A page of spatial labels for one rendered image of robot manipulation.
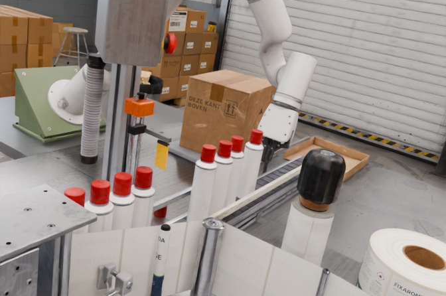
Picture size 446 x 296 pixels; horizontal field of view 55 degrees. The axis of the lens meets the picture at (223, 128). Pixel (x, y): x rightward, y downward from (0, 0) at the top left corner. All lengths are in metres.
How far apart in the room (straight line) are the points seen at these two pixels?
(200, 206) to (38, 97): 0.85
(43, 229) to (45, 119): 1.12
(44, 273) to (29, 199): 0.09
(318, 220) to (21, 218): 0.52
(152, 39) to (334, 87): 4.69
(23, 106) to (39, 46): 2.85
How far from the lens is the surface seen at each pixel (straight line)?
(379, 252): 0.88
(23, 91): 1.67
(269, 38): 1.23
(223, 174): 1.06
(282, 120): 1.26
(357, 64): 5.27
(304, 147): 1.95
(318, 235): 0.87
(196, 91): 1.55
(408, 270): 0.87
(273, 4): 1.21
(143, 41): 0.76
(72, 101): 1.64
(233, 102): 1.49
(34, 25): 4.47
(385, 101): 5.24
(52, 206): 0.59
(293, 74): 1.27
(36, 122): 1.63
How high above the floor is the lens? 1.44
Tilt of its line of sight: 18 degrees down
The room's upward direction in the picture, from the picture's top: 10 degrees clockwise
